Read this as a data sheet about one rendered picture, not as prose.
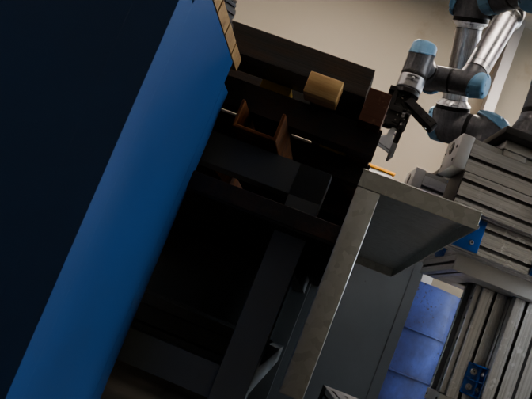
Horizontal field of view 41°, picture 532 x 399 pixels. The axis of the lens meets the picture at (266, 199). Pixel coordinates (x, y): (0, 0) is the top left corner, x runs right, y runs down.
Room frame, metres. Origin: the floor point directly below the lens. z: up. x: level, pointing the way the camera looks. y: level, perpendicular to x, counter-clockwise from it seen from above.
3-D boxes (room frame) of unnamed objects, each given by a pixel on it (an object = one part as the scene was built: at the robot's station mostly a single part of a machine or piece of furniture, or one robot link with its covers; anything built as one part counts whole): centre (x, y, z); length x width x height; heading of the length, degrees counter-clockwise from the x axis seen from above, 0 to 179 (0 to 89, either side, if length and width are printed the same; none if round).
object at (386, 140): (1.94, -0.26, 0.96); 0.06 x 0.03 x 0.09; 83
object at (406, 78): (1.96, -0.26, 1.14); 0.08 x 0.08 x 0.05
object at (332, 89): (1.19, -0.02, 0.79); 0.06 x 0.05 x 0.04; 83
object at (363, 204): (1.77, -0.23, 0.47); 1.30 x 0.04 x 0.35; 173
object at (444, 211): (1.76, -0.31, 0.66); 1.30 x 0.20 x 0.03; 173
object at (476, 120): (2.28, -0.60, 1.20); 0.13 x 0.12 x 0.14; 59
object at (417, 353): (4.80, -1.21, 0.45); 0.60 x 0.60 x 0.91
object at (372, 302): (2.83, -0.03, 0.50); 1.30 x 0.04 x 1.01; 83
